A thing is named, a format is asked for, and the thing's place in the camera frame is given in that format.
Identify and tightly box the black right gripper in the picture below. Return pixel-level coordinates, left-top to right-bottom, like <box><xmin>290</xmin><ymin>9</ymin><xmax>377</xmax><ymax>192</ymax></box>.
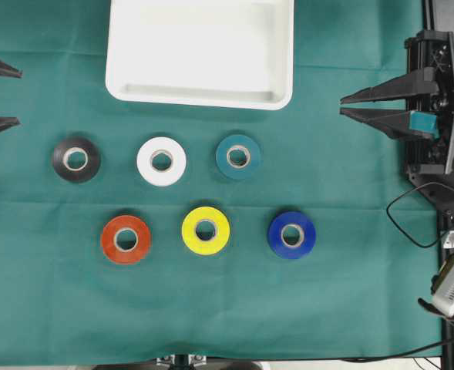
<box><xmin>340</xmin><ymin>30</ymin><xmax>454</xmax><ymax>180</ymax></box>

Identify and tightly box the black tape roll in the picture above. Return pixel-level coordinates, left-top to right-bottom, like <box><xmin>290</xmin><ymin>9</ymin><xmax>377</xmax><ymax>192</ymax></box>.
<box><xmin>52</xmin><ymin>136</ymin><xmax>101</xmax><ymax>183</ymax></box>

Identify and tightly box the red tape roll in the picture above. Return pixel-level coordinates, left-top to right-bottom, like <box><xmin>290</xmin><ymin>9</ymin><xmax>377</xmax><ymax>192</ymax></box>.
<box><xmin>100</xmin><ymin>215</ymin><xmax>152</xmax><ymax>265</ymax></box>

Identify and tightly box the blue tape roll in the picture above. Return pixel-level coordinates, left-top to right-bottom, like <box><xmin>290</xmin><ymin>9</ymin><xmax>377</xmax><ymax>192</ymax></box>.
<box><xmin>267</xmin><ymin>211</ymin><xmax>316</xmax><ymax>260</ymax></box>

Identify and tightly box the white tape roll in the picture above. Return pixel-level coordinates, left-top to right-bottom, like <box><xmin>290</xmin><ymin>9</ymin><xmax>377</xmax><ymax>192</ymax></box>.
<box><xmin>136</xmin><ymin>136</ymin><xmax>187</xmax><ymax>187</ymax></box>

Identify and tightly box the teal tape roll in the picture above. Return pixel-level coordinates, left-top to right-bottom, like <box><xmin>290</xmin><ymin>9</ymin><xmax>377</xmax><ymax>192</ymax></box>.
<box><xmin>216</xmin><ymin>134</ymin><xmax>262</xmax><ymax>180</ymax></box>

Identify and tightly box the white plastic tray case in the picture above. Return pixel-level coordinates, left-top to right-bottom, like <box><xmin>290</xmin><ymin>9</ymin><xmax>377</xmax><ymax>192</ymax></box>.
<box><xmin>106</xmin><ymin>1</ymin><xmax>295</xmax><ymax>110</ymax></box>

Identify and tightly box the yellow tape roll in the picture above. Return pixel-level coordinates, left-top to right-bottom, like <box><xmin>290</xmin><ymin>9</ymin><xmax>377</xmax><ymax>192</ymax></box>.
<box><xmin>181</xmin><ymin>207</ymin><xmax>230</xmax><ymax>256</ymax></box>

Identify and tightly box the small white tag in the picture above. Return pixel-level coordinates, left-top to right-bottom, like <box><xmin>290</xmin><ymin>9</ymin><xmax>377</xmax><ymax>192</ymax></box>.
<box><xmin>442</xmin><ymin>230</ymin><xmax>454</xmax><ymax>249</ymax></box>

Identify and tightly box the green table cloth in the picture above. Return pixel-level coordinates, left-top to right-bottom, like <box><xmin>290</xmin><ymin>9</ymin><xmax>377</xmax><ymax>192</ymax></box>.
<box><xmin>0</xmin><ymin>1</ymin><xmax>441</xmax><ymax>365</ymax></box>

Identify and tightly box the black camera cable right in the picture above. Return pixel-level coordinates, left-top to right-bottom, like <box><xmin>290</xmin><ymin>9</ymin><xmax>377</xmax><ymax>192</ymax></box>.
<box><xmin>385</xmin><ymin>181</ymin><xmax>454</xmax><ymax>248</ymax></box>

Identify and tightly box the black cable bottom right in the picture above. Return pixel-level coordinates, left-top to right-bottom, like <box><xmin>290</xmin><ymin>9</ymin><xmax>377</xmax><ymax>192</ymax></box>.
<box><xmin>341</xmin><ymin>334</ymin><xmax>454</xmax><ymax>363</ymax></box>

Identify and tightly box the metal camera stand base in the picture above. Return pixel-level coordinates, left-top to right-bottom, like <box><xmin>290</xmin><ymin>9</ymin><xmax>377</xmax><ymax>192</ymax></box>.
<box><xmin>156</xmin><ymin>354</ymin><xmax>207</xmax><ymax>370</ymax></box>

